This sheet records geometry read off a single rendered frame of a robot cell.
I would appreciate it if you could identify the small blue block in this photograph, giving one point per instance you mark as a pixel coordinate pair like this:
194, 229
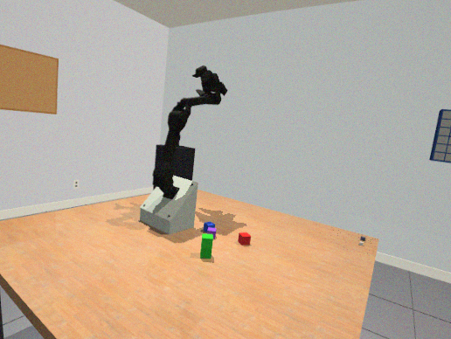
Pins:
208, 224

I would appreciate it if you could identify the small purple block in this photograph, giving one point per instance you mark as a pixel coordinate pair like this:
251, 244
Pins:
212, 231

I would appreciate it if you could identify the green block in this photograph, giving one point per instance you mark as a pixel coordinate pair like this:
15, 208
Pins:
205, 253
207, 240

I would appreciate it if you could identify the red block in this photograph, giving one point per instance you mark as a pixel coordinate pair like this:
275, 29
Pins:
244, 239

